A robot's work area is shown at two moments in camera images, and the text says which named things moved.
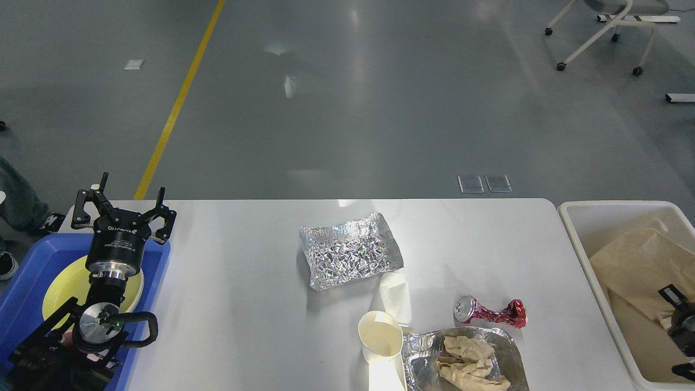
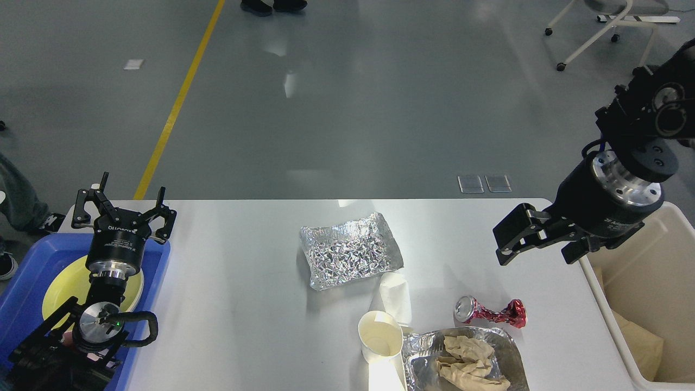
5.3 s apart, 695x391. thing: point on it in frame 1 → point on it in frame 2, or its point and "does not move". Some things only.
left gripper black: [115, 248] does not move
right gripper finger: [681, 303] → [522, 233]
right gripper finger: [684, 370] → [573, 251]
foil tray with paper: [463, 359] does not move
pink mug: [68, 339] does not move
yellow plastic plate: [69, 281] does not move
